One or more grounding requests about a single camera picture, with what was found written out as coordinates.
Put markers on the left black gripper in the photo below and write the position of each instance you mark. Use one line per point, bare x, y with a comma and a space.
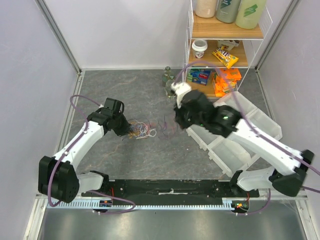
124, 130

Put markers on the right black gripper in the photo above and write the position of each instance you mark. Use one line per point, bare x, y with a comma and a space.
182, 117

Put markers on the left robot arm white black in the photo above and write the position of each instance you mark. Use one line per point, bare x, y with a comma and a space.
57, 177

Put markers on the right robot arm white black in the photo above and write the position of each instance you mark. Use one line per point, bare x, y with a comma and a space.
289, 166

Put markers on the front clear glass bottle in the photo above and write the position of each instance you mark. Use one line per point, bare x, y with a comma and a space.
170, 93

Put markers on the clear glass bottle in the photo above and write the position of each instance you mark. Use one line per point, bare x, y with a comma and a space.
170, 93
166, 75

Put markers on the blue sponge package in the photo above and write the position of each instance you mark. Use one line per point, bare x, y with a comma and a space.
199, 76

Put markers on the rear clear glass bottle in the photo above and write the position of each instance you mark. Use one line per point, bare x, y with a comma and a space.
166, 75

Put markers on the orange snack boxes stack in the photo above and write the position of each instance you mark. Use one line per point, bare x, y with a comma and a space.
225, 80

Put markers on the white compartment tray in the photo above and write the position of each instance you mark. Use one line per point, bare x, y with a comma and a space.
236, 152

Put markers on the yellow candy bag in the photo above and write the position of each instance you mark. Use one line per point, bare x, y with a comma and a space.
227, 59

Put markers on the white paper coffee cup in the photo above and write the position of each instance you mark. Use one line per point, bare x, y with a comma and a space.
199, 46

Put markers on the beige jar on shelf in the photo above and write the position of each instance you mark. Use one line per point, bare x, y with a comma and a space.
205, 8

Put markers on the grey green bottle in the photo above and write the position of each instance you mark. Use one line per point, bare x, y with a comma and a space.
227, 10

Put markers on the light green bottle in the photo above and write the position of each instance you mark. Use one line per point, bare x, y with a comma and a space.
249, 13

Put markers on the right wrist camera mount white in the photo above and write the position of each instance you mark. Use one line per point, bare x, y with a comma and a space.
180, 89

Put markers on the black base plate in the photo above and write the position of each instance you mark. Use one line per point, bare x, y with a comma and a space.
173, 191

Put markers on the white wire shelf rack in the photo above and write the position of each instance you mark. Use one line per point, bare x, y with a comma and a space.
244, 44

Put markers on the light blue cable duct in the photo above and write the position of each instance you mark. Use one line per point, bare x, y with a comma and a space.
107, 204

